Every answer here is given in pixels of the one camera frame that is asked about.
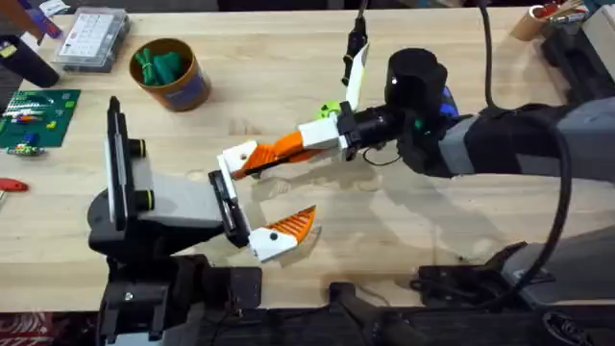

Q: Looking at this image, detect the blue electric screwdriver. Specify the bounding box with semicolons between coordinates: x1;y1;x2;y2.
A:
439;86;459;118

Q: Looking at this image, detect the green disc with holes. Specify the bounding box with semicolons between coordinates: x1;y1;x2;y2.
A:
316;100;343;121

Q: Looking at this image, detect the right wrist upright plate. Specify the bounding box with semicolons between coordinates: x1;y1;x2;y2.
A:
345;41;372;112

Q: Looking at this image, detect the wrist upright plate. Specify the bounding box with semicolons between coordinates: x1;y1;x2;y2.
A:
105;95;130;233
345;41;372;112

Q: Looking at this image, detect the left wrist upright plate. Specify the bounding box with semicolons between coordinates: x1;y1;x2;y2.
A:
105;95;130;233

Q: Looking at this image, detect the brown tub with green toys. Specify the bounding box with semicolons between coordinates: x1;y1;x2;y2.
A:
128;37;213;113

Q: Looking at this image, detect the green board with blocks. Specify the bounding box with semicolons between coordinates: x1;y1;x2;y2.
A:
0;88;83;150

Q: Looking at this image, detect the small colourful toy block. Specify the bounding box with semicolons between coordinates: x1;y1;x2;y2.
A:
5;143;47;158

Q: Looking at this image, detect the black equipment box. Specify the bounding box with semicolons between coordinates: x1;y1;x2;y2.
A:
539;23;615;105

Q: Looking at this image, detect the clear plastic parts box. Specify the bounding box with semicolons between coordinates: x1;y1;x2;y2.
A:
51;6;133;74

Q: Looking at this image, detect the black cylindrical object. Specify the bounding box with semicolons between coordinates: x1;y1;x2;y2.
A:
0;33;62;89

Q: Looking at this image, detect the purple tool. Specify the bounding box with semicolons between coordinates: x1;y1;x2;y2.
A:
17;0;64;40

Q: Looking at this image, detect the thin black cable loop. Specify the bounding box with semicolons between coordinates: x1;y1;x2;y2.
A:
361;145;404;168

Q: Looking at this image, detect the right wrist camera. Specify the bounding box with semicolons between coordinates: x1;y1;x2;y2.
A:
341;15;369;88

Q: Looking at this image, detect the black rail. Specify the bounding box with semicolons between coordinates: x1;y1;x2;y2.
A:
201;281;615;346

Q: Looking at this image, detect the red handled tool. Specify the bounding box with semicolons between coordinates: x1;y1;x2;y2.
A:
0;177;30;194

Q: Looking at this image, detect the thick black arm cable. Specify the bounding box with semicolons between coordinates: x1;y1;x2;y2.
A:
478;0;574;294

